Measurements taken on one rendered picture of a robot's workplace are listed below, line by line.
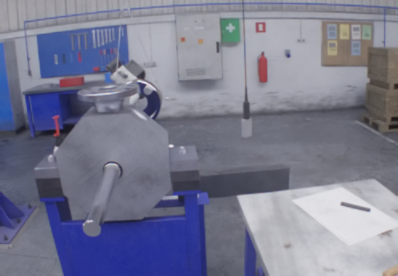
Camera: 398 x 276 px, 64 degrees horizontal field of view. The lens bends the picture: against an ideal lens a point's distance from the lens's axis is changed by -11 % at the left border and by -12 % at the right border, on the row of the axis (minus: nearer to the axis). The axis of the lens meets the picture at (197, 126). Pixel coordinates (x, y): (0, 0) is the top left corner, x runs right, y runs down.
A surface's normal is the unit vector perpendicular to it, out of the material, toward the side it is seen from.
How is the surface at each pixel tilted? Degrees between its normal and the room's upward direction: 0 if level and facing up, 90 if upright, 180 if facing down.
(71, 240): 90
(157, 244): 90
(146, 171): 90
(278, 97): 90
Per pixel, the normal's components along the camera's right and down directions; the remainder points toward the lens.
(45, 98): 0.05, 0.26
